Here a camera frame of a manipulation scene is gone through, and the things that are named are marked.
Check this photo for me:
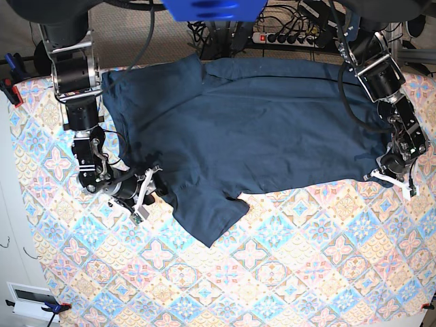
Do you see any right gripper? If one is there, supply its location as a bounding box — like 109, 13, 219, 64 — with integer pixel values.
108, 166, 168, 225

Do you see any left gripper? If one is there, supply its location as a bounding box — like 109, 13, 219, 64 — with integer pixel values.
363, 149, 419, 200

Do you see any dark blue t-shirt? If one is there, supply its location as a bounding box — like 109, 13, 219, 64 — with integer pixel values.
102, 55, 390, 246

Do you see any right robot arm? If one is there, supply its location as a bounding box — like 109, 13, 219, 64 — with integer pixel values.
40, 13, 162, 225

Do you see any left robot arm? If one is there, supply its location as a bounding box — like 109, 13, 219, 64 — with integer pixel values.
331, 8, 430, 200

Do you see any patterned tablecloth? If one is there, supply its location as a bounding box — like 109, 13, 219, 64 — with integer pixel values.
1, 78, 435, 326

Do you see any orange right corner clamp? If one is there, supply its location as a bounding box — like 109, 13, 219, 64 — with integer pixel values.
421, 303, 435, 310

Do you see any blue orange bottom clamp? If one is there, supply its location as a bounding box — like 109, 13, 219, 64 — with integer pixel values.
5, 300, 72, 323

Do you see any white power strip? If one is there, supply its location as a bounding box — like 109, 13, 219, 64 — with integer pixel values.
251, 32, 317, 48

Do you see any black cable bundle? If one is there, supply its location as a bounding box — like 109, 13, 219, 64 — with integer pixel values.
185, 20, 249, 62

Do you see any white wall outlet box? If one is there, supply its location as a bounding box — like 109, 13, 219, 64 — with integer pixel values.
7, 281, 55, 322

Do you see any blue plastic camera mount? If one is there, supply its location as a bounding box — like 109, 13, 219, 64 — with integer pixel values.
162, 0, 267, 22

